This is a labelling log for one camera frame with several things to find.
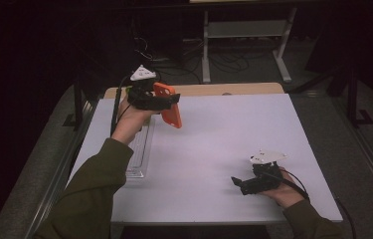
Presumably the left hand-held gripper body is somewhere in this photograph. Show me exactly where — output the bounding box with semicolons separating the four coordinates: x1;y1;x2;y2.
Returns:
126;64;182;112

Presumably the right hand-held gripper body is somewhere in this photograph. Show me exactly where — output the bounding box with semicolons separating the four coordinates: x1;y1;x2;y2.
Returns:
240;148;289;197

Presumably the orange phone case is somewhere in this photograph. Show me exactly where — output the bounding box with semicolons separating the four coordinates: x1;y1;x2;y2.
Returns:
152;82;183;129

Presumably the clear plastic tray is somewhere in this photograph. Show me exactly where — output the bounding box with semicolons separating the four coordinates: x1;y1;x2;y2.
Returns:
125;116;157;179

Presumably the person's left hand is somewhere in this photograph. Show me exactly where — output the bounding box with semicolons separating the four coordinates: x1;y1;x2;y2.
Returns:
110;98;162;146

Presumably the person's right hand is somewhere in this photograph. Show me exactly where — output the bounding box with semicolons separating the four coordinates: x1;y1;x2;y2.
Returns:
262;166;308;209

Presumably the wooden board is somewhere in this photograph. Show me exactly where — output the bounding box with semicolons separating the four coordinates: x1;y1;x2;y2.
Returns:
103;82;285;100

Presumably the black metal stand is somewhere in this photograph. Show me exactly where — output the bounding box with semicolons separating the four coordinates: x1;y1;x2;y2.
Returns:
346;66;373;128
63;79;93;131

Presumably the left hand-held gripper cable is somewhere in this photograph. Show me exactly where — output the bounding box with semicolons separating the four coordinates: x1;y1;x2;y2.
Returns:
109;75;132;137

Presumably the hand-held gripper cable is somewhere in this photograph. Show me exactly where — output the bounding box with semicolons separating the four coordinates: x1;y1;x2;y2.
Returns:
262;168;357;239
109;75;132;137

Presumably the right hand-held gripper cable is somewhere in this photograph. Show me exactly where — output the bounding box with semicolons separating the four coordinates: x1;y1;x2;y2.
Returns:
262;168;357;239

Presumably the tangle of floor cables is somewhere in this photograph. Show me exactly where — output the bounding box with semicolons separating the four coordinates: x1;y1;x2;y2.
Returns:
130;36;252;86

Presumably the grey metal rail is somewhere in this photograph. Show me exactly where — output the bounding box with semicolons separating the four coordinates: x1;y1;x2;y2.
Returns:
331;96;373;213
24;99;100;239

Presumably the grey metal table frame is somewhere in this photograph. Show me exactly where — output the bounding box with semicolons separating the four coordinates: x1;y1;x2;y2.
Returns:
201;7;298;84

